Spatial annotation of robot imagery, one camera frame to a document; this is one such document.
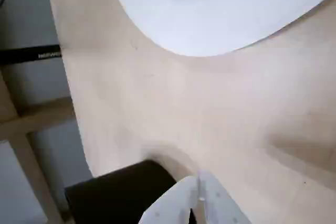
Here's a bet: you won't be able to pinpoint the black pot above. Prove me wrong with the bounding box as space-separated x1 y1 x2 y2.
64 159 197 224

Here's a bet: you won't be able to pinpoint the wooden shelf unit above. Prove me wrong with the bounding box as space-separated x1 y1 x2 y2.
0 70 78 224

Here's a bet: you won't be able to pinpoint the white paper plate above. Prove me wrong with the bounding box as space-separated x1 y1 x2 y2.
108 0 336 57

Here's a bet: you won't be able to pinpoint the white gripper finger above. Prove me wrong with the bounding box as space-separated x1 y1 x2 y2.
196 169 252 224
139 174 199 224

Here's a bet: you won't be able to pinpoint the black Huawei device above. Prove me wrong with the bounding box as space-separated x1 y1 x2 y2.
0 45 63 65

